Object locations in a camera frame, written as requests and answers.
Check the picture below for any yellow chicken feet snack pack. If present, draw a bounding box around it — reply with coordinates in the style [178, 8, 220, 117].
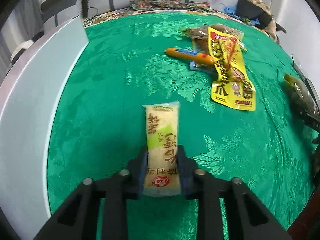
[208, 27, 256, 111]

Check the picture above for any rice cracker snack pack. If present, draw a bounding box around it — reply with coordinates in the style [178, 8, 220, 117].
[143, 101, 181, 197]

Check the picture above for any orange sausage stick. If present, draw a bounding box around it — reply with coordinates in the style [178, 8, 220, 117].
[164, 48, 215, 66]

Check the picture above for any yellow-edged clear snack pack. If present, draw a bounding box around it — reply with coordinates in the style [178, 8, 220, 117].
[284, 74, 319, 116]

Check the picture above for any black bag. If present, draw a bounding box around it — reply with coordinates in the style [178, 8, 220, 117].
[235, 0, 263, 29]

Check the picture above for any white storage box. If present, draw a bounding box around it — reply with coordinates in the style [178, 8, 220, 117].
[1, 17, 89, 239]

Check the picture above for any blue-edged orange drumstick pack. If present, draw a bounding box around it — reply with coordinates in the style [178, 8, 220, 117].
[189, 38, 216, 75]

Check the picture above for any blue cloth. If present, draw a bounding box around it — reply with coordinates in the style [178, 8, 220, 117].
[221, 5, 260, 25]

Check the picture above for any brown vacuum snack pack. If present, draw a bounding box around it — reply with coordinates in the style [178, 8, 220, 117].
[181, 24, 244, 41]

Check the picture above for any green patterned tablecloth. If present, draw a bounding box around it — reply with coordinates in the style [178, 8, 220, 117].
[47, 12, 316, 239]

